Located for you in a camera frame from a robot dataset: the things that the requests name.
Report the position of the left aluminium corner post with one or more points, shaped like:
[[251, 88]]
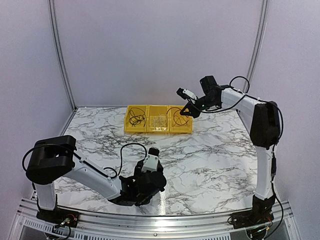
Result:
[[59, 54]]

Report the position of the left yellow bin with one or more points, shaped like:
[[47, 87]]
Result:
[[135, 120]]

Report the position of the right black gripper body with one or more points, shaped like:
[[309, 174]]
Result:
[[198, 110]]

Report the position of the middle yellow bin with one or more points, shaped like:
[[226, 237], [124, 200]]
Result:
[[157, 119]]

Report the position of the aluminium front frame rail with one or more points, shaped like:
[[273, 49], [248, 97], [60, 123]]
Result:
[[107, 226]]

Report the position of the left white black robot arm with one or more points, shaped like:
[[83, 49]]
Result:
[[53, 158]]

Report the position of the right yellow bin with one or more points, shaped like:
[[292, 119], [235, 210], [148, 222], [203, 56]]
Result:
[[179, 124]]

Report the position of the yellow bin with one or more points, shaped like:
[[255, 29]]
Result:
[[179, 124], [157, 119], [135, 120]]

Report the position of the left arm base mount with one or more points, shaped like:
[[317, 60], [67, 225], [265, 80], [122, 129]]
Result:
[[58, 216]]

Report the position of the aluminium corner post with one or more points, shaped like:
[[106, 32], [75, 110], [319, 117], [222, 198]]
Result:
[[59, 54], [258, 43]]

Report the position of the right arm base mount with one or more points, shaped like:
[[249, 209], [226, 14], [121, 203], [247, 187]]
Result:
[[248, 218]]

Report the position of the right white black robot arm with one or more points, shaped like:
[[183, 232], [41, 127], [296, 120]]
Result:
[[265, 128]]

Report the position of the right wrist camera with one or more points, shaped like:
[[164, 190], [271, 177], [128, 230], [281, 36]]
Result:
[[186, 94]]

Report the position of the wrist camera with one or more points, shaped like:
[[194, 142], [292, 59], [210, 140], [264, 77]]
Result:
[[150, 163], [186, 94]]

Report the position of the right aluminium corner post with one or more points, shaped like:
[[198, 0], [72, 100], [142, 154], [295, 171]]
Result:
[[258, 43]]

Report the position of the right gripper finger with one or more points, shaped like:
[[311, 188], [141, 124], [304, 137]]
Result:
[[189, 106], [193, 114]]

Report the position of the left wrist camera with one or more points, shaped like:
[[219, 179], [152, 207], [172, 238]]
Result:
[[150, 163]]

